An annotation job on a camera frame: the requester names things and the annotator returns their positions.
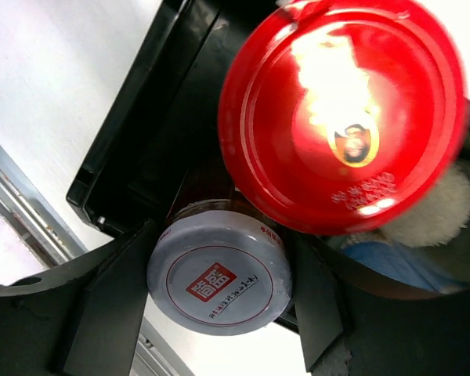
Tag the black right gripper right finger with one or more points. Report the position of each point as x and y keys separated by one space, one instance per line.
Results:
x=384 y=327

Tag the spice jar with red label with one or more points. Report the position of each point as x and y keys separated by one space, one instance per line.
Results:
x=220 y=266

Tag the blue-label silver-lid jar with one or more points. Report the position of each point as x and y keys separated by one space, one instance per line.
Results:
x=395 y=261

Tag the clear shaker with steel lid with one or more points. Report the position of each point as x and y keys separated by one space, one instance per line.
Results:
x=438 y=217

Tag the black three-compartment tray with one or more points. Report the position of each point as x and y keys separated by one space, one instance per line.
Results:
x=163 y=121

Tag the red-lid orange sauce jar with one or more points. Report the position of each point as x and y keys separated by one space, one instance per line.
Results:
x=338 y=116

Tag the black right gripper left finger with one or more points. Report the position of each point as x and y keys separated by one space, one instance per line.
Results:
x=82 y=317

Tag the aluminium front rail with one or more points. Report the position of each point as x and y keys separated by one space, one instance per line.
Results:
x=43 y=235

